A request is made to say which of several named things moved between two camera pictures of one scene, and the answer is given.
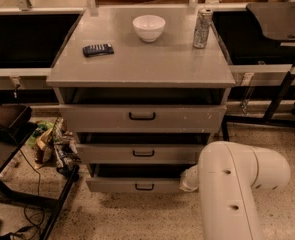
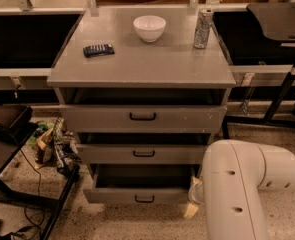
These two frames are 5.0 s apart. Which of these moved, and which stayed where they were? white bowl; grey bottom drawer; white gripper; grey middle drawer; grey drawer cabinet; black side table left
Moved: grey bottom drawer; white gripper
Stayed: black side table left; grey drawer cabinet; white bowl; grey middle drawer
